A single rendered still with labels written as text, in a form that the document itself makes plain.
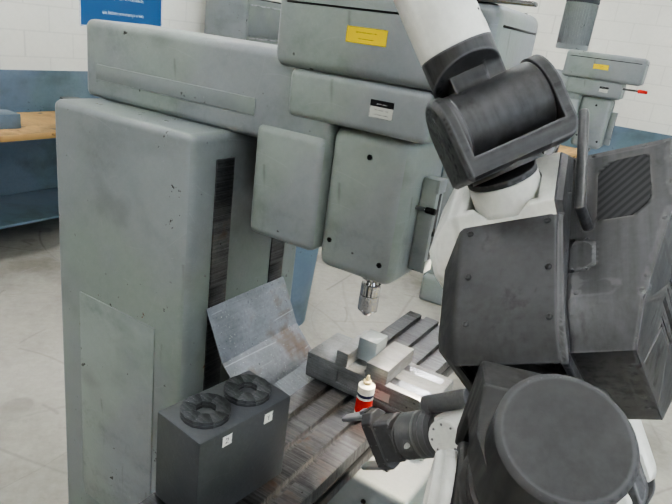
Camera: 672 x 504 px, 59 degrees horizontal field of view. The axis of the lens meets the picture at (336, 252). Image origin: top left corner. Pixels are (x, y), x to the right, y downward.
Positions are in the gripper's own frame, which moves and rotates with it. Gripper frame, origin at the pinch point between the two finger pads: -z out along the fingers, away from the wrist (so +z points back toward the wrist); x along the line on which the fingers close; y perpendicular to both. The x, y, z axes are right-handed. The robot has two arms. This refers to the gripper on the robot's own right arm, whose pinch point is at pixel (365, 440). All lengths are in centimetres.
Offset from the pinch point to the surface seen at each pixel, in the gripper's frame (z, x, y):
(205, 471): -8.2, 11.4, 31.0
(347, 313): -185, -6, -227
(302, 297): -180, 18, -186
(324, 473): -9.5, -3.8, 5.0
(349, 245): 3.7, 37.9, -14.7
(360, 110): 20, 62, -14
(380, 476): -10.3, -13.6, -11.1
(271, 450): -10.1, 6.7, 14.8
